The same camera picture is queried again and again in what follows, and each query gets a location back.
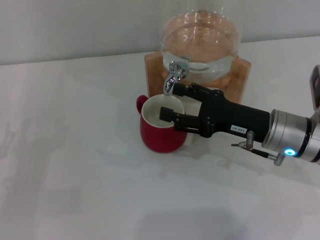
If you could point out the chrome faucet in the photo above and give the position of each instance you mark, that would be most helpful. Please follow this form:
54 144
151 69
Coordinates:
171 80

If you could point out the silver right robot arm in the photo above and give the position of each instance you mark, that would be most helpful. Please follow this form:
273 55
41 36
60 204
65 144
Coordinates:
292 136

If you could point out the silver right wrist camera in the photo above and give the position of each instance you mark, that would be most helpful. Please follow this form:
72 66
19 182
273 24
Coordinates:
316 87

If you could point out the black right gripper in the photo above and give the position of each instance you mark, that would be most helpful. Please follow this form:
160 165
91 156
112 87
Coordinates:
232 117

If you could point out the glass water dispenser jar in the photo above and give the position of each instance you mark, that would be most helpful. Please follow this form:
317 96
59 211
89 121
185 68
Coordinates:
200 37

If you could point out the red ceramic cup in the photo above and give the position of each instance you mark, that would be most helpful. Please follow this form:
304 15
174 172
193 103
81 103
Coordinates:
160 140

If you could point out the wooden dispenser stand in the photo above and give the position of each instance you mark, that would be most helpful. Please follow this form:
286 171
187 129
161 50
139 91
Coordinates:
153 75

